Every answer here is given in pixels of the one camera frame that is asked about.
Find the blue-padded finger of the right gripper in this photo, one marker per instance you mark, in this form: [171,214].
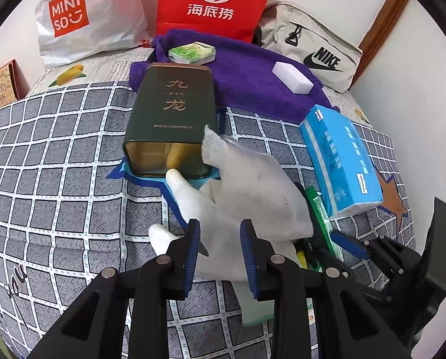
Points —
[350,244]

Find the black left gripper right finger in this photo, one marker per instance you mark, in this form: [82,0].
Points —
[347,326]

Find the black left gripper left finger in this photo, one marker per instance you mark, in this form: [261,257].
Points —
[93,326]

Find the green black packet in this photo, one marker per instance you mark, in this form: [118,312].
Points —
[317,253]

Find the pale green cloth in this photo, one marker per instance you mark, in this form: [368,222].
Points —
[253,313]

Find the blue tissue pack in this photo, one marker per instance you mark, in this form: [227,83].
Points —
[347,179]

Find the white sponge block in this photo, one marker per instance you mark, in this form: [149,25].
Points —
[292,78]

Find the dark green tea tin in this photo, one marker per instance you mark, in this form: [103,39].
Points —
[170,119]

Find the beige Nike waist bag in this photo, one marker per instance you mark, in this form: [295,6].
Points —
[288,30]

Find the green white soap box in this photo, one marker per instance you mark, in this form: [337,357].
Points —
[196,53]

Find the brown cardboard picture box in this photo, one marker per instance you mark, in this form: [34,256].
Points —
[9,91]

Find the red Haidilao paper bag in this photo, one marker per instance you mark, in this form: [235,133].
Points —
[236,19]

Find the white Miniso plastic bag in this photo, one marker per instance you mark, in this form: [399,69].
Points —
[71,30]

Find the brown wooden door frame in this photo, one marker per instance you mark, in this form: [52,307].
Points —
[383,25]

